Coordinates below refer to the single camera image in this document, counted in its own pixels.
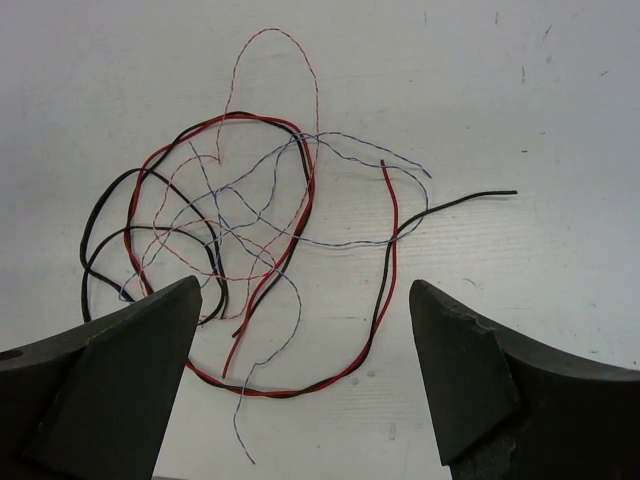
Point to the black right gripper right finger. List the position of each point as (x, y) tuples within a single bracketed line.
[(506, 406)]

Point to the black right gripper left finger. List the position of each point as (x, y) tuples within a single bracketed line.
[(94, 402)]

